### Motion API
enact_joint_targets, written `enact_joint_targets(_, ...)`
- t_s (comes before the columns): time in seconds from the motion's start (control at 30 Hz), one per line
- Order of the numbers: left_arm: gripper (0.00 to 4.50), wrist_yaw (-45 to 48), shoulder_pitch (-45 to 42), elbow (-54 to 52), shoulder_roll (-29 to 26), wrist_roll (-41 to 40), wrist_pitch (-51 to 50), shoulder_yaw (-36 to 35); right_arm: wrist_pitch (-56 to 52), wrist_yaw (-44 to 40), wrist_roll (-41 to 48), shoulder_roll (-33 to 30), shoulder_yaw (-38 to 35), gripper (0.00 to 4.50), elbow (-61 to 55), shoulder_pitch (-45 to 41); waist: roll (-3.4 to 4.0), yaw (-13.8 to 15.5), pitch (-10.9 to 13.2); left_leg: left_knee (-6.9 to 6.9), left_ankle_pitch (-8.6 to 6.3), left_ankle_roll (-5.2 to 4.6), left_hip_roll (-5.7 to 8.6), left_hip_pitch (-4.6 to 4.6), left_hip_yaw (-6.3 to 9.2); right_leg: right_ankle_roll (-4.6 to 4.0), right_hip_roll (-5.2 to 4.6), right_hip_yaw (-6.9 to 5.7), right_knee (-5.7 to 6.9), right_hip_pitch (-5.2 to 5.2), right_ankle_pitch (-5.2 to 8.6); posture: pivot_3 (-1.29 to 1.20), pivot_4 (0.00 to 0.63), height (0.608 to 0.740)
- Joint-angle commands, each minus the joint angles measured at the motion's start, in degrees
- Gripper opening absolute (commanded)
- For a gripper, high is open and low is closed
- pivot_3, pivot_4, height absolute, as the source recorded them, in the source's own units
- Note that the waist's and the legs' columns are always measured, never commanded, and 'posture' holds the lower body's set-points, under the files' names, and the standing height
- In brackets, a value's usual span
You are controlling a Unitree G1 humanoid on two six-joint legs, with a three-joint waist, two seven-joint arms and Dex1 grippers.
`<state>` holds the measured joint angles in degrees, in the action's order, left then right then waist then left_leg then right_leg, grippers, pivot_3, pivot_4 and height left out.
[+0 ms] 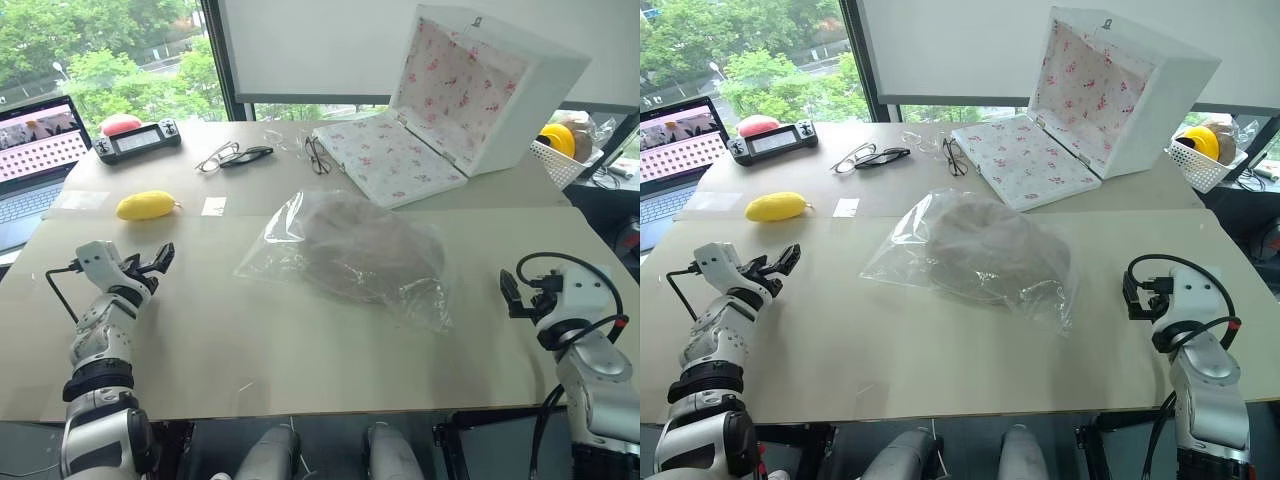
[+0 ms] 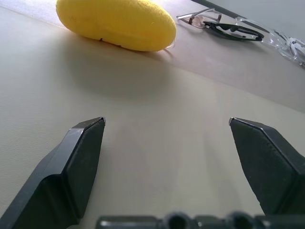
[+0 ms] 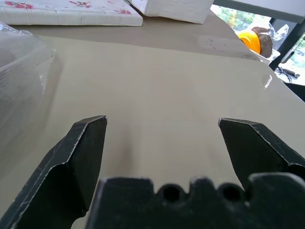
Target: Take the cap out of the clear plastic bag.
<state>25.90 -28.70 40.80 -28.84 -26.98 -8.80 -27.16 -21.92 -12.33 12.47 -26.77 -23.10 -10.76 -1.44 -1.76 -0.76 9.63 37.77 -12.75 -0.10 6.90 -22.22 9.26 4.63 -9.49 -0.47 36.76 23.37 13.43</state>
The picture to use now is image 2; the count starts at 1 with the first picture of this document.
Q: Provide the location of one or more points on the clear brown-rimmed eyeglasses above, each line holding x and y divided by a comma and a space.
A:
199, 20

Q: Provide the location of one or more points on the yellow glasses case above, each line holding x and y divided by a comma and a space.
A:
119, 22

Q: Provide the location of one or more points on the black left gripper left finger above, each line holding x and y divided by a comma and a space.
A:
59, 171

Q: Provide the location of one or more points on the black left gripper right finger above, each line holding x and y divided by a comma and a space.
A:
269, 167

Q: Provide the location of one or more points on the clear plastic safety glasses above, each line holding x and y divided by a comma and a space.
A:
281, 39

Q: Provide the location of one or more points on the black-framed eyeglasses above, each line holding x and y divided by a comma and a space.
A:
232, 31

